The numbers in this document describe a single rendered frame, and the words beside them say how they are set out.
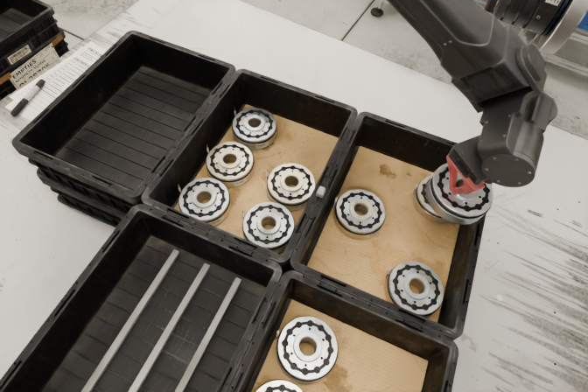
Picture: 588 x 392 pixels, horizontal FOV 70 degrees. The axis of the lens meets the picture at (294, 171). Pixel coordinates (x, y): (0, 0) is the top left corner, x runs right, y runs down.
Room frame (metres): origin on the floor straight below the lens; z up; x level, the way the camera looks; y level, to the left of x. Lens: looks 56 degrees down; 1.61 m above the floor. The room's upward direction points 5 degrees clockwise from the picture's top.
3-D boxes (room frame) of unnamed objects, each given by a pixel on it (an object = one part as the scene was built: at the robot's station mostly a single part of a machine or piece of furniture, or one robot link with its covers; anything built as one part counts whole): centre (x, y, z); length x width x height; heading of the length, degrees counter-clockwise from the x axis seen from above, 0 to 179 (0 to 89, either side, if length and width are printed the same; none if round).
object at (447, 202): (0.39, -0.28, 1.04); 0.10 x 0.10 x 0.01
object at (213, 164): (0.53, 0.14, 0.86); 0.10 x 0.10 x 0.01
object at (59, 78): (0.86, 0.66, 0.70); 0.33 x 0.23 x 0.01; 155
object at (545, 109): (0.38, -0.28, 1.22); 0.07 x 0.06 x 0.07; 156
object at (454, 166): (0.38, -0.27, 1.09); 0.07 x 0.07 x 0.09; 30
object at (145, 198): (0.51, 0.07, 0.92); 0.40 x 0.30 x 0.02; 161
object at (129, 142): (0.61, 0.36, 0.87); 0.40 x 0.30 x 0.11; 161
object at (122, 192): (0.61, 0.36, 0.92); 0.40 x 0.30 x 0.02; 161
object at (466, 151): (0.39, -0.28, 1.16); 0.10 x 0.07 x 0.07; 120
